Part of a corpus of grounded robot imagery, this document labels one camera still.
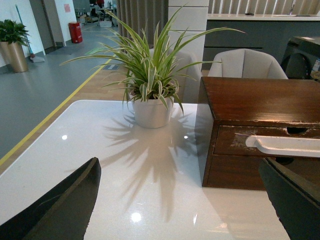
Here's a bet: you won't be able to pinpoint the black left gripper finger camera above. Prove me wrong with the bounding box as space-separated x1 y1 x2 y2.
0 157 101 240

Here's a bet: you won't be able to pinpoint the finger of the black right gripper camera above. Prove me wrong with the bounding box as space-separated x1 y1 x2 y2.
258 157 320 240

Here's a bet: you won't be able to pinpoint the white drawer handle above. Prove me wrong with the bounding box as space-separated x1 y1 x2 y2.
245 135 320 158

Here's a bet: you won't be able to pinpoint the wooden drawer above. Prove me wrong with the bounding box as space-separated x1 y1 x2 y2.
213 125 320 156

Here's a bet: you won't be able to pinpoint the dark wooden drawer cabinet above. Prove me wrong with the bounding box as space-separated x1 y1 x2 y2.
195 76 320 190

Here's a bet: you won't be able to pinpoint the white plant pot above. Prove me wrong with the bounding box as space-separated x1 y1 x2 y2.
131 97 174 129

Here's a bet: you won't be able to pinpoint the beige armchair right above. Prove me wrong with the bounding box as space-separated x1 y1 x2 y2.
208 48 288 79

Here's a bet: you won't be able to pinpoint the gold floor planter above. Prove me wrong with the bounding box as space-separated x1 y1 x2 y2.
0 41 28 73

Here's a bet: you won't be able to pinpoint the spider plant green striped leaves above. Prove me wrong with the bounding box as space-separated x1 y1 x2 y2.
76 11 229 109

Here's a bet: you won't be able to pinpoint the dark grey counter cabinet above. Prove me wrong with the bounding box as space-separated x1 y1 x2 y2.
203 14 320 63

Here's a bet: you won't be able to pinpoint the red fire extinguisher box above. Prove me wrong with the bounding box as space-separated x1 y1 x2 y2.
68 22 83 44

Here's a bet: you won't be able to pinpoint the green floor plant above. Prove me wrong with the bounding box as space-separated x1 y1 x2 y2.
0 19 30 47

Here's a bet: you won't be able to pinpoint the white pillar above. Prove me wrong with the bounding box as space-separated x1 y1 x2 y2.
167 0 209 63

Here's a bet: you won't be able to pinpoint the broom with teal handle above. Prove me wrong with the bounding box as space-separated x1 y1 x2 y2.
15 5 45 63

